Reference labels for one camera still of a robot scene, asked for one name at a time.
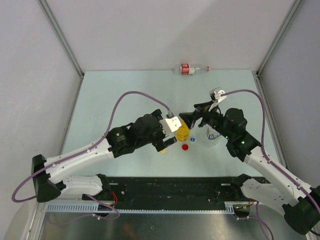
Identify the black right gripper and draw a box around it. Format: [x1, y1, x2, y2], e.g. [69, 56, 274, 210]
[179, 100, 233, 140]

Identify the yellow juice bottle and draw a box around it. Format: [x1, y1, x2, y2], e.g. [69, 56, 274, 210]
[176, 118, 190, 142]

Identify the red bottle cap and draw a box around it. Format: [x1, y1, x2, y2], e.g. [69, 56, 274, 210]
[181, 143, 189, 151]

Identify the blue-label clear drink bottle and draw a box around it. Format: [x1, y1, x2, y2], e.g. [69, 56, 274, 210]
[205, 127, 221, 147]

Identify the clear red-label water bottle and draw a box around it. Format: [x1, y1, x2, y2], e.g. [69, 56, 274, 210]
[172, 63, 211, 76]

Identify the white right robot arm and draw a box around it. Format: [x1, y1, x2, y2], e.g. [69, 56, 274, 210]
[179, 102, 320, 235]

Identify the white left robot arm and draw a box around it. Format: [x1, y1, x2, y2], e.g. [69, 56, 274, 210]
[31, 109, 182, 203]

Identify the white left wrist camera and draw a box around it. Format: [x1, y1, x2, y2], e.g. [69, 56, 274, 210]
[159, 116, 182, 136]

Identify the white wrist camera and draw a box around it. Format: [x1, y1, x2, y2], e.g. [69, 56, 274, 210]
[208, 87, 227, 112]
[159, 116, 182, 136]

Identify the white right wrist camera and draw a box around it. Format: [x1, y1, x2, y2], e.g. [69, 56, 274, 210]
[208, 87, 227, 112]

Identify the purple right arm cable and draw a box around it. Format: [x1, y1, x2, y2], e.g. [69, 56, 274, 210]
[223, 89, 320, 216]

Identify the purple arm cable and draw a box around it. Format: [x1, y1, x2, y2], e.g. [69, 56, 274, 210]
[11, 90, 173, 202]
[223, 89, 320, 216]

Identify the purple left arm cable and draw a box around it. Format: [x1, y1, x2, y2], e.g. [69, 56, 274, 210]
[11, 90, 173, 202]

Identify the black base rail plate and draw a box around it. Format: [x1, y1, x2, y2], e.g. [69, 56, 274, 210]
[94, 176, 257, 210]

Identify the grey slotted cable duct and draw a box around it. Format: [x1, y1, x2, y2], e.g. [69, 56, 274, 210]
[45, 202, 235, 215]

